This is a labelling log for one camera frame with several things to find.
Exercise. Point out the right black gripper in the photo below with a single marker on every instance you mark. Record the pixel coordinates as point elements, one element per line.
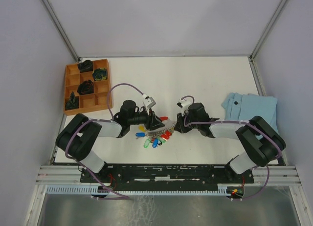
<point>180,126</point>

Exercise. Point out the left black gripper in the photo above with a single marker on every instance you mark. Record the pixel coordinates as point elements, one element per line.
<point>153,121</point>

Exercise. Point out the bunch of coloured key tags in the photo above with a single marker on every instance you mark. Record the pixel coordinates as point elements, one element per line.
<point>154,139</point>

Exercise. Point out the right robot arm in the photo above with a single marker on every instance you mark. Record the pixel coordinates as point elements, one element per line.
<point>261,143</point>

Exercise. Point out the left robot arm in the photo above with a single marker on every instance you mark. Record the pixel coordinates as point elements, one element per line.
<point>78,137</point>

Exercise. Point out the light blue folded cloth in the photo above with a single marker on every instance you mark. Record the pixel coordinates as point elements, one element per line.
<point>246,106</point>

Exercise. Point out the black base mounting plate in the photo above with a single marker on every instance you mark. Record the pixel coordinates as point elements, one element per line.
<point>166,177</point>

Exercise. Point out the green black rolled sock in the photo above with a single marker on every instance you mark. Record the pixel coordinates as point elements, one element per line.
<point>100,74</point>

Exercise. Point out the orange wooden compartment tray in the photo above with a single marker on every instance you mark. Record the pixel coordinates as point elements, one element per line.
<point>99,100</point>

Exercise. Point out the black red rolled sock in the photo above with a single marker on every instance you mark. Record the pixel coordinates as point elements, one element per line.
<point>87,87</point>

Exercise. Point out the dark green rolled sock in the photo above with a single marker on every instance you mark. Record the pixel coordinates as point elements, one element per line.
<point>72,103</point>

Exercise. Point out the black rolled sock top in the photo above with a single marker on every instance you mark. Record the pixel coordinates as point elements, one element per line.
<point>85,66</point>

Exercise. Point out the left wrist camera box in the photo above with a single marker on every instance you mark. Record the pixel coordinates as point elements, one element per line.
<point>148,102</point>

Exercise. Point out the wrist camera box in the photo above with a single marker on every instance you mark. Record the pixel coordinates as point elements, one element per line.
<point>148,102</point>
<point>184,104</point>

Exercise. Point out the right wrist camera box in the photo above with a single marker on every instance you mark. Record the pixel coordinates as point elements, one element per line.
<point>184,104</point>

